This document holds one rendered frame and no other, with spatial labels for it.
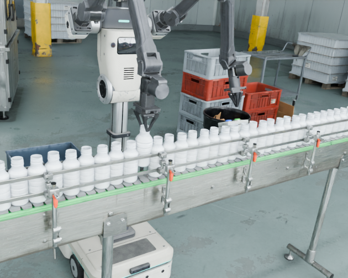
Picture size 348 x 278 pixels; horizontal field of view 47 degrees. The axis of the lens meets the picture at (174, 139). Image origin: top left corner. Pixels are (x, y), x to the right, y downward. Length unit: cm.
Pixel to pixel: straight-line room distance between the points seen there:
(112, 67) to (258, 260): 169
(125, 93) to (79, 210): 82
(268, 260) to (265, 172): 108
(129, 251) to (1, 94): 319
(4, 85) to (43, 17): 417
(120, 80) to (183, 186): 69
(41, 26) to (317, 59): 578
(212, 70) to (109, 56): 204
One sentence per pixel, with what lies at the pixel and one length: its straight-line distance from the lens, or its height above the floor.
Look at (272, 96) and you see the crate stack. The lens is 489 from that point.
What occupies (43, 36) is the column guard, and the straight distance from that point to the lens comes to 913.
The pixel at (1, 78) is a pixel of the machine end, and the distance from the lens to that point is 509.
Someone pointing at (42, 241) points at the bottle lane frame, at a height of 86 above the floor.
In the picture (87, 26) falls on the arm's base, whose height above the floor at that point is 151.
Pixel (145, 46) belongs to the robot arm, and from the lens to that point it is 145.
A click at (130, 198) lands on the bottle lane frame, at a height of 95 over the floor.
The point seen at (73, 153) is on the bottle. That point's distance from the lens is 141.
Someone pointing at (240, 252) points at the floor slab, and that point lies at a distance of 298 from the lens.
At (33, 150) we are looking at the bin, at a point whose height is 93.
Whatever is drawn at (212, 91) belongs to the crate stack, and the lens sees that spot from 404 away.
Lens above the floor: 174
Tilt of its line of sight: 21 degrees down
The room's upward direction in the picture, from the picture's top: 6 degrees clockwise
